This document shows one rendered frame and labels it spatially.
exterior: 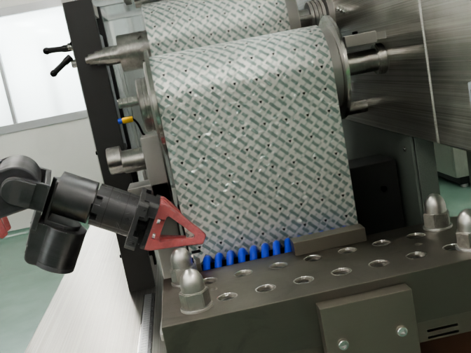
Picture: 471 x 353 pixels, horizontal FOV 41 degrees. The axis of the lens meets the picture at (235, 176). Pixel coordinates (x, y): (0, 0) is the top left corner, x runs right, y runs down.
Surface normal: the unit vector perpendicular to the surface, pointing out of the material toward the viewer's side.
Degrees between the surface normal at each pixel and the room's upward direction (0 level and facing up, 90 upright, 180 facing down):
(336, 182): 90
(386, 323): 90
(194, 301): 90
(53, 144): 90
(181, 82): 69
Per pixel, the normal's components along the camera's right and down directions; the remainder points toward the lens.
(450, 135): -0.98, 0.20
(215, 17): 0.04, -0.16
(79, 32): 0.11, 0.16
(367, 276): -0.18, -0.97
